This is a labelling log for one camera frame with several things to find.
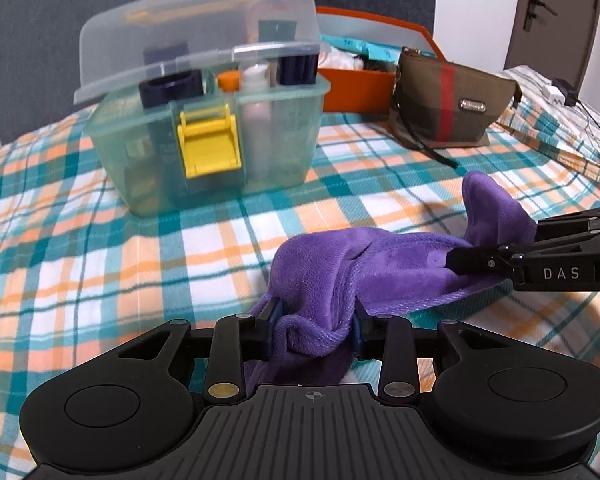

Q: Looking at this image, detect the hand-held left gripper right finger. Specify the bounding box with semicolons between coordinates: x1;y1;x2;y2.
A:
354;305;496;403

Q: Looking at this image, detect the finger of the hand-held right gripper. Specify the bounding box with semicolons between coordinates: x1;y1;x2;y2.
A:
536;204;600;242
445;244;526;277

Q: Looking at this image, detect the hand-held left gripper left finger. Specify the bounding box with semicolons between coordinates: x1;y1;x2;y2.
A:
114;301;283;403

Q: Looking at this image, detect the purple plush towel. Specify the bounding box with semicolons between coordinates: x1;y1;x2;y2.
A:
242;170;538;396

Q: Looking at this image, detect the orange box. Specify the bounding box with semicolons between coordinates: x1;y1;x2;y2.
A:
316;6;438;116

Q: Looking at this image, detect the olive striped pouch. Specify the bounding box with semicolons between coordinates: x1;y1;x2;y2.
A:
387;46;523;168

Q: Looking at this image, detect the grey door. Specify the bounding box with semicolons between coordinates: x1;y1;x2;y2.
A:
502;0;600;98

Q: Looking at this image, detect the white plastic bottle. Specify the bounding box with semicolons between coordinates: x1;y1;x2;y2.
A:
239;60;273;181

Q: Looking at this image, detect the plaid blanket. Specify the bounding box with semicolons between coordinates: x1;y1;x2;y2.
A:
0;65;600;480

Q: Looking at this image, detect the clear plastic storage box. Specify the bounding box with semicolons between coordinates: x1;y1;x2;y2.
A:
72;0;332;218

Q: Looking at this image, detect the orange capped bottle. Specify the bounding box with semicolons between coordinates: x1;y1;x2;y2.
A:
216;71;242;94

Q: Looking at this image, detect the dark blue bottle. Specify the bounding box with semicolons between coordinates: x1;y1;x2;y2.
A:
278;54;318;87

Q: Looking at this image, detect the dark blue capped jar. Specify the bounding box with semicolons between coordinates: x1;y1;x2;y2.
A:
139;71;204;109

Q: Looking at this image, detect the teal packet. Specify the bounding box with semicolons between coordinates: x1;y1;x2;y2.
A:
321;34;398;61

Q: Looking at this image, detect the charger cable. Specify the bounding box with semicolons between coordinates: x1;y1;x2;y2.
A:
574;101;600;186

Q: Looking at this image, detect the door handle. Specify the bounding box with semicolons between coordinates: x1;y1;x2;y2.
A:
522;0;558;33

